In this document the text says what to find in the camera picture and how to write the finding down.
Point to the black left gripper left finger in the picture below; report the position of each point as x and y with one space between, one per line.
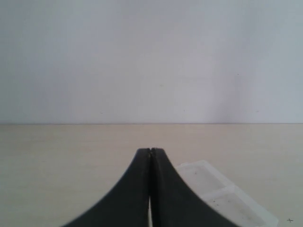
127 203

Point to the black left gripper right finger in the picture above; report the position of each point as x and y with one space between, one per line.
173 203

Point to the clear plastic storage box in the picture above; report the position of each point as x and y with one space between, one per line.
224 196

